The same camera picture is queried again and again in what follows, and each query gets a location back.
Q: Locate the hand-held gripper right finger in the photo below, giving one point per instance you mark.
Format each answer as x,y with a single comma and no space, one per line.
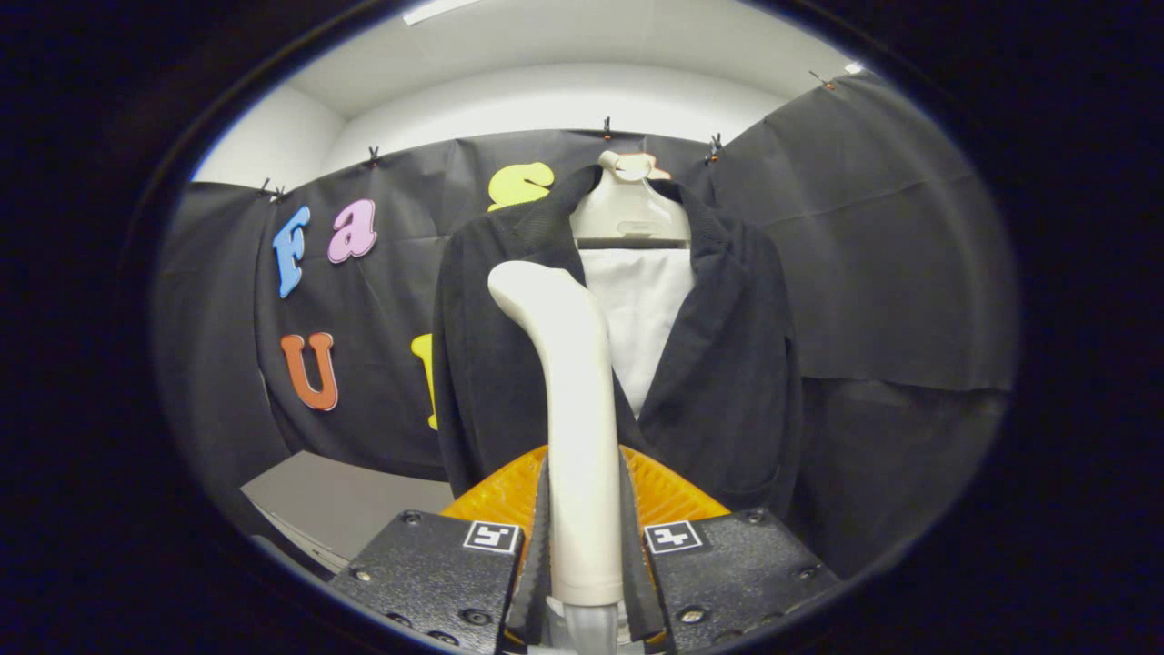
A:
637,582

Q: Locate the black backdrop cloth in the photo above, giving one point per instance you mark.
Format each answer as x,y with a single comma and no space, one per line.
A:
909,273

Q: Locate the white mannequin torso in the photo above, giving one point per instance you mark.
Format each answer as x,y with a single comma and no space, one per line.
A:
641,309

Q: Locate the black jacket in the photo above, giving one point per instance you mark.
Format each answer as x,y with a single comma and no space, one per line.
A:
727,382

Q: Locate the white garment steamer head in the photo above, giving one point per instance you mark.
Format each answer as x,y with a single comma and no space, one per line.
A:
573,409

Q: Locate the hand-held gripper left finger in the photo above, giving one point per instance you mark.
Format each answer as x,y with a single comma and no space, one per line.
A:
536,582

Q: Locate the pale clothes hanger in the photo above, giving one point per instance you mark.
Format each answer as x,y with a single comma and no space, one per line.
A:
637,166

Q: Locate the grey cabinet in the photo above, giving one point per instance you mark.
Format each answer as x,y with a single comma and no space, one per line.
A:
346,500

